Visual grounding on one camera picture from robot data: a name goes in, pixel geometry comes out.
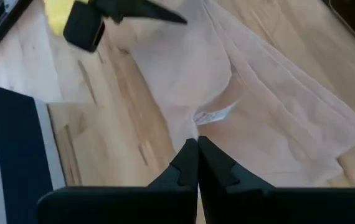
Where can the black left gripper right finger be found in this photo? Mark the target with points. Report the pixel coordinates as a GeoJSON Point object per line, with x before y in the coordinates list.
{"type": "Point", "coordinates": [274, 205]}

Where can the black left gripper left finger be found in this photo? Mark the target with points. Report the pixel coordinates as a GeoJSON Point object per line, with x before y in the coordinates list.
{"type": "Point", "coordinates": [118, 205]}

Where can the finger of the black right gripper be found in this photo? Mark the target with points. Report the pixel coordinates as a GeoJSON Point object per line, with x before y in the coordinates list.
{"type": "Point", "coordinates": [84, 28]}

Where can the yellow towel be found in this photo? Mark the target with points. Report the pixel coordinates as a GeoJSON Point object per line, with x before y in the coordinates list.
{"type": "Point", "coordinates": [57, 14]}

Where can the beige towel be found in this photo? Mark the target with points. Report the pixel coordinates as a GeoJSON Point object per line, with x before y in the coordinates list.
{"type": "Point", "coordinates": [258, 93]}

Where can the navy white-striped fabric basket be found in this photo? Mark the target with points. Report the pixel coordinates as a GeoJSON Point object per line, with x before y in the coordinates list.
{"type": "Point", "coordinates": [15, 155]}

